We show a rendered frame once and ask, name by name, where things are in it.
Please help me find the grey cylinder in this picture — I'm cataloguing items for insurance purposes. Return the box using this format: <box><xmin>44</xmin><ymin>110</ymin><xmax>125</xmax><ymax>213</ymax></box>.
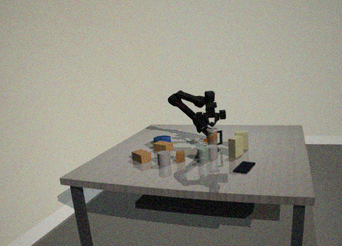
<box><xmin>206</xmin><ymin>145</ymin><xmax>218</xmax><ymax>159</ymax></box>
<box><xmin>157</xmin><ymin>151</ymin><xmax>171</xmax><ymax>166</ymax></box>

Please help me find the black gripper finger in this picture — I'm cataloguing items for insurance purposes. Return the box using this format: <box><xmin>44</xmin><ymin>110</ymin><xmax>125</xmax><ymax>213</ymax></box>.
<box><xmin>214</xmin><ymin>113</ymin><xmax>220</xmax><ymax>125</ymax></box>
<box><xmin>203</xmin><ymin>114</ymin><xmax>210</xmax><ymax>125</ymax></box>

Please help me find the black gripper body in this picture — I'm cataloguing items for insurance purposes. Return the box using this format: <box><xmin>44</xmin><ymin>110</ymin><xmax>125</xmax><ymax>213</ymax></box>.
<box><xmin>196</xmin><ymin>110</ymin><xmax>226</xmax><ymax>122</ymax></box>

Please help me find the tan cube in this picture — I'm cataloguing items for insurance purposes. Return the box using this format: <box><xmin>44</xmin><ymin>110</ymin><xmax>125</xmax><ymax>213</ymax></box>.
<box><xmin>228</xmin><ymin>136</ymin><xmax>243</xmax><ymax>158</ymax></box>
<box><xmin>235</xmin><ymin>131</ymin><xmax>249</xmax><ymax>149</ymax></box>

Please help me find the tan rectangular block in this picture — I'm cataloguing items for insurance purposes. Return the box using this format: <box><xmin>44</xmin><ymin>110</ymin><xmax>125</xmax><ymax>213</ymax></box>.
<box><xmin>131</xmin><ymin>149</ymin><xmax>151</xmax><ymax>163</ymax></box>
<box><xmin>153</xmin><ymin>141</ymin><xmax>173</xmax><ymax>152</ymax></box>

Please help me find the french press with black knob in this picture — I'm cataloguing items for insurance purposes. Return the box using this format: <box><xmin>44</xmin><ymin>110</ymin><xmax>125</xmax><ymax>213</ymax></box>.
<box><xmin>207</xmin><ymin>122</ymin><xmax>222</xmax><ymax>146</ymax></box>

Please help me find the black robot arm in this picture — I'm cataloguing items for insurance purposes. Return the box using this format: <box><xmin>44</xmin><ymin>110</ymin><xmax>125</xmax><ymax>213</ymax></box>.
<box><xmin>168</xmin><ymin>91</ymin><xmax>217</xmax><ymax>137</ymax></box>

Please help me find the brown cube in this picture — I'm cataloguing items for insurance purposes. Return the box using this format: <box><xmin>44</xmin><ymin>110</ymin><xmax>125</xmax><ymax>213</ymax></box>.
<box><xmin>176</xmin><ymin>151</ymin><xmax>185</xmax><ymax>162</ymax></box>

